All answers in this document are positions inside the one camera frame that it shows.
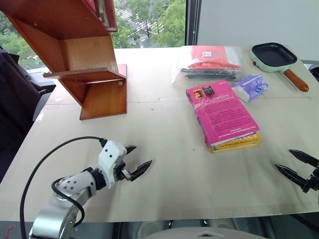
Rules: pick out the dark grey object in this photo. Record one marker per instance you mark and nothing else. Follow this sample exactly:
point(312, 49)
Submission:
point(313, 71)

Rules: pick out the clear plastic bag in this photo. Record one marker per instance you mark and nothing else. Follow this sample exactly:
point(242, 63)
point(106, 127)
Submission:
point(211, 64)

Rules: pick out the black chair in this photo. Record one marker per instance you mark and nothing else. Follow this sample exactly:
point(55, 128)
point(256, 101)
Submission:
point(15, 104)

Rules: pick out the black folded garment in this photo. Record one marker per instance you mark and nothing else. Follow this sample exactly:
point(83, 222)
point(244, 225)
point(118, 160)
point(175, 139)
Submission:
point(209, 74)

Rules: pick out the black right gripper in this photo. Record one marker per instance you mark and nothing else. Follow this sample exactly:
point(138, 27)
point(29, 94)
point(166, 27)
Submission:
point(313, 180)

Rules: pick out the pink book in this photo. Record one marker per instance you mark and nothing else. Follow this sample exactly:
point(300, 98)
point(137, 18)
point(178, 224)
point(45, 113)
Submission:
point(221, 112)

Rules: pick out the brown wooden bookshelf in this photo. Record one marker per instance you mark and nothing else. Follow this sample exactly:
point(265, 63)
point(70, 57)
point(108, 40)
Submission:
point(84, 47)

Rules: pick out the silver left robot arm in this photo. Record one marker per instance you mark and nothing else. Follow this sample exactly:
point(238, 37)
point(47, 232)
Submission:
point(72, 185)

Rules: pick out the grey rounded robot torso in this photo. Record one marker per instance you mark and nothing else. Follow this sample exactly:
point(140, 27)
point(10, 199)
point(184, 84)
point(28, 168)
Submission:
point(199, 230)

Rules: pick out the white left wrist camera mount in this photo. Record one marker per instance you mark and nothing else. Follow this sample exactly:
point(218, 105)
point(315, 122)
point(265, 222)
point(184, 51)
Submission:
point(109, 155)

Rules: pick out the purple tissue pack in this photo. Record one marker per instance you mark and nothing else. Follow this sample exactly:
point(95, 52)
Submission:
point(251, 87)

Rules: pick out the red folded garment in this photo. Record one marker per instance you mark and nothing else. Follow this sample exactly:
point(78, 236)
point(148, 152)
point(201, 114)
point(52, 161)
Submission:
point(211, 56)

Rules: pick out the yellow book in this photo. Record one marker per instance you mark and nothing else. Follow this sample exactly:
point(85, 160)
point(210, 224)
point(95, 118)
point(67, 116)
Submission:
point(239, 144)

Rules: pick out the dark window frame post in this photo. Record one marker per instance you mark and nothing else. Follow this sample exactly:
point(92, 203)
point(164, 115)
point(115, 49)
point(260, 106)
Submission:
point(193, 22)

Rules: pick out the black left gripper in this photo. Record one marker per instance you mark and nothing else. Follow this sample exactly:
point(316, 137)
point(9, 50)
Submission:
point(119, 171)

